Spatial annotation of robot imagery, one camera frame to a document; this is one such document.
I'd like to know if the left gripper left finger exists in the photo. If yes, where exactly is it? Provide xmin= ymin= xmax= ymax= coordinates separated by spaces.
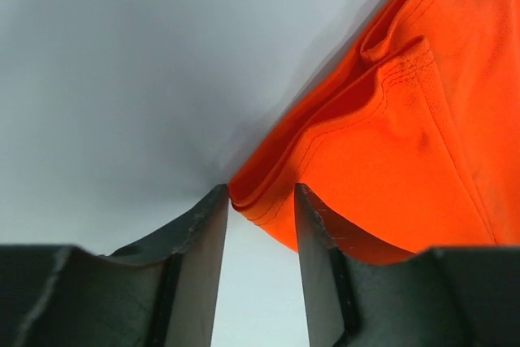
xmin=1 ymin=184 xmax=228 ymax=346

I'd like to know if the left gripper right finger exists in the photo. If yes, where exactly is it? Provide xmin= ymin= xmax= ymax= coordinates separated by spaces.
xmin=294 ymin=184 xmax=519 ymax=346

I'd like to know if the orange t-shirt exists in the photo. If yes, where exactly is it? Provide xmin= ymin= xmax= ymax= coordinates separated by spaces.
xmin=229 ymin=0 xmax=519 ymax=264

